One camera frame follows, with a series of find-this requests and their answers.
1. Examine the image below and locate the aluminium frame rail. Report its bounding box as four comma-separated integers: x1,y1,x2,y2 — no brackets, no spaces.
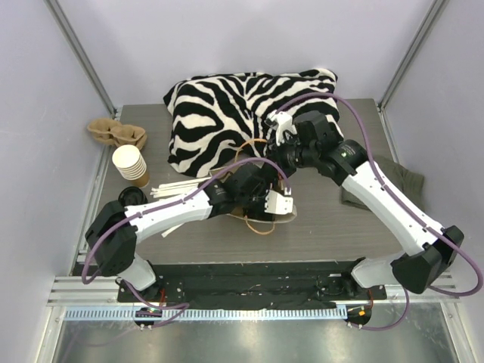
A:
44,0,117,116

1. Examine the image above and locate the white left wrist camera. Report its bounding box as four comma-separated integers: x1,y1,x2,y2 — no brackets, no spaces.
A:
264,189,296,216

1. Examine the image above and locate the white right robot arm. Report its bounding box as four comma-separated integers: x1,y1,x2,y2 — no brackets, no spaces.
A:
266,111,464,299

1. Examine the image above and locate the white slotted cable duct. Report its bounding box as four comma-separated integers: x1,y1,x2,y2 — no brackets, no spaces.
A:
64,306,347,321

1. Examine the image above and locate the white straw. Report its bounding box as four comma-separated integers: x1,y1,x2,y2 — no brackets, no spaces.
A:
161,225,182,238
150,188,195,198
158,177,209,189
151,182,198,194

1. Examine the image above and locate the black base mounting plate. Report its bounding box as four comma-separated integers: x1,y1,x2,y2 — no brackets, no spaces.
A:
116,262,389,303

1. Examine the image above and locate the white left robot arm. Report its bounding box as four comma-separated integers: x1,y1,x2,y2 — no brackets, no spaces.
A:
81,157,288,302

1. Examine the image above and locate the stack of paper cups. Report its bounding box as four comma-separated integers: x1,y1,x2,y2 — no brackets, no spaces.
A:
112,144,150,188

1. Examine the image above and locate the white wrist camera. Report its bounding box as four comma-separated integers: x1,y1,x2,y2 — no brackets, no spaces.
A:
264,189,296,216
266,110,297,147

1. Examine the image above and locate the stack of black lids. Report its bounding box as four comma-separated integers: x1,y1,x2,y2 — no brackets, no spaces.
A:
117,186,148,206

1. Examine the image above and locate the brown pulp cup carrier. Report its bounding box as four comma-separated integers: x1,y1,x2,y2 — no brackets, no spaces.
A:
87,118,147,150

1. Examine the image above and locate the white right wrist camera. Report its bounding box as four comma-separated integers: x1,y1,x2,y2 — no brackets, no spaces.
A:
266,110,297,147

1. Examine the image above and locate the brown paper takeout bag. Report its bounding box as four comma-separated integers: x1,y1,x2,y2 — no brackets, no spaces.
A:
225,138,299,234

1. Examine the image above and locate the olive green folded cloth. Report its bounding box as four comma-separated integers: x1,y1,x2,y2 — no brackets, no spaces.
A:
340,155,425,211

